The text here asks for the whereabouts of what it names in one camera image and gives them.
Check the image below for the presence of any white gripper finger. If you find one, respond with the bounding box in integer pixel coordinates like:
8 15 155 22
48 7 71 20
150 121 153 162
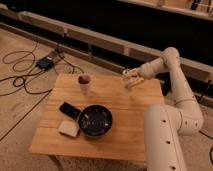
125 78 144 89
122 69 131 76

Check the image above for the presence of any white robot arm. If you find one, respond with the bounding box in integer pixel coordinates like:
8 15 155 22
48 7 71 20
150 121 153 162
122 47 204 171

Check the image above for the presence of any wooden table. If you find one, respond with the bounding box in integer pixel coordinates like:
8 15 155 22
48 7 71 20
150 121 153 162
30 74 164 161

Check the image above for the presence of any black bowl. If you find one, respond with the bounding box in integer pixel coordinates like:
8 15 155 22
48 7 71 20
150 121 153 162
78 105 113 137

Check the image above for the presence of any beige sponge block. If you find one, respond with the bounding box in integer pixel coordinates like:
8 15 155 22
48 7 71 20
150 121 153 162
58 121 79 137

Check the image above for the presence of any blue power box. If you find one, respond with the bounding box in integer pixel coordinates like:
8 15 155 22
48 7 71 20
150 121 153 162
36 57 54 70

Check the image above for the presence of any black floor cable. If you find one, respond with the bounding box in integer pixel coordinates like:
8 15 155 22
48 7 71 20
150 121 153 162
0 39 84 141

